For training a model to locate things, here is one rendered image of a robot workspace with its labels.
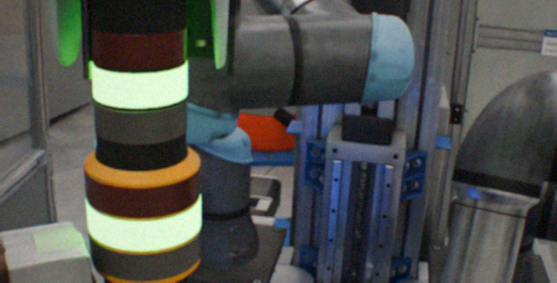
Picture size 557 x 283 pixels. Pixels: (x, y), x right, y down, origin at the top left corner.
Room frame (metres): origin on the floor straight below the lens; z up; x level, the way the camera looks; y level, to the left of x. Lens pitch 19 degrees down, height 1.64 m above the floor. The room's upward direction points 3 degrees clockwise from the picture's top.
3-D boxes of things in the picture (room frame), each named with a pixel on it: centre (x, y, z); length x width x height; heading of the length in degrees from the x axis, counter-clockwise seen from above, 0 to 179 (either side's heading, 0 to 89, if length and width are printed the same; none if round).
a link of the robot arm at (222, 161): (1.04, 0.11, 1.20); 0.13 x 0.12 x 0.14; 107
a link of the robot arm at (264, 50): (0.51, 0.05, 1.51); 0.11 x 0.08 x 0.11; 107
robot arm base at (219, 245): (1.04, 0.10, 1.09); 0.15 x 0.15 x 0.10
